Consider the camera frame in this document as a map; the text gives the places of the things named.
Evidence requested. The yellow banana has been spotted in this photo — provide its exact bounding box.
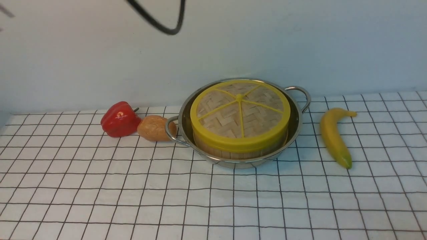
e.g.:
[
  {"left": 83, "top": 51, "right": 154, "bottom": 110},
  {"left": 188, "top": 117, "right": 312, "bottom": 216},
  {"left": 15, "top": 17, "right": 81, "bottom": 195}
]
[{"left": 319, "top": 108, "right": 357, "bottom": 170}]

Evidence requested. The white grid tablecloth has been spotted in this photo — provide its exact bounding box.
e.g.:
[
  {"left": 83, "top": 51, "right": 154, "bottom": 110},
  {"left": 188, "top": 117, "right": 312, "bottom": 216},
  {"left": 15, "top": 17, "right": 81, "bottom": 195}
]
[{"left": 0, "top": 91, "right": 427, "bottom": 240}]

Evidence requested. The yellow bamboo steamer lid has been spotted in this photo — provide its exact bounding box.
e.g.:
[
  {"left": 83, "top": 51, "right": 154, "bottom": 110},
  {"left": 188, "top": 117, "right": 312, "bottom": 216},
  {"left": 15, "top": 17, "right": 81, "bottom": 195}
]
[{"left": 190, "top": 79, "right": 291, "bottom": 152}]

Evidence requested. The black left camera cable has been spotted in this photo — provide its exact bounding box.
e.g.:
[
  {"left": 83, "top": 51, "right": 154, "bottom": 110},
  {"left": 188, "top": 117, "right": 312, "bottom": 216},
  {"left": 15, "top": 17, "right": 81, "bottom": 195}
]
[{"left": 125, "top": 0, "right": 186, "bottom": 36}]

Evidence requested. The yellow bamboo steamer basket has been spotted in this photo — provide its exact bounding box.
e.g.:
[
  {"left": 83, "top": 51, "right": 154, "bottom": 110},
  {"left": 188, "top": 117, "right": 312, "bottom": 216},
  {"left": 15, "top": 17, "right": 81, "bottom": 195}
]
[{"left": 193, "top": 130, "right": 288, "bottom": 161}]

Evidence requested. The stainless steel pot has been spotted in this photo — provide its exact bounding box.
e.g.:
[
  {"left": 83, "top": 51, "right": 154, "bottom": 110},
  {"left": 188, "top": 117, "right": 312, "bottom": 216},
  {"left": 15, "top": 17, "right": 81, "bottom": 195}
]
[{"left": 165, "top": 78, "right": 311, "bottom": 169}]

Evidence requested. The brown potato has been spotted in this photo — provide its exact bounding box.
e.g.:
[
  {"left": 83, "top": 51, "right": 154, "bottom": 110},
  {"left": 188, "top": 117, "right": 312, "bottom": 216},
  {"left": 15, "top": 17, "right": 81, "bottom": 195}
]
[{"left": 137, "top": 115, "right": 171, "bottom": 142}]

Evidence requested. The red bell pepper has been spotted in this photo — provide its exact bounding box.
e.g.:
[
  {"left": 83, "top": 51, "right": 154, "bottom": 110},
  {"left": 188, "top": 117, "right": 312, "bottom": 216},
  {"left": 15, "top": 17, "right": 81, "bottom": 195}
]
[{"left": 100, "top": 101, "right": 141, "bottom": 138}]

